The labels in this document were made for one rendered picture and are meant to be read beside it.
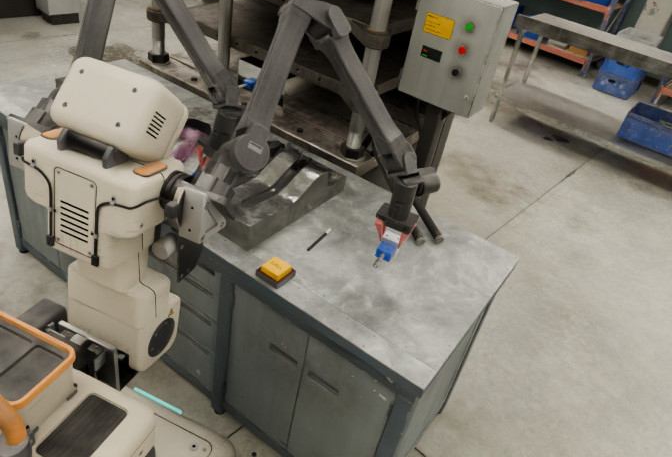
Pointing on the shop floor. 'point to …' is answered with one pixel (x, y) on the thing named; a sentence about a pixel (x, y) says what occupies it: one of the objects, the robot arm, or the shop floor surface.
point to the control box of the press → (453, 55)
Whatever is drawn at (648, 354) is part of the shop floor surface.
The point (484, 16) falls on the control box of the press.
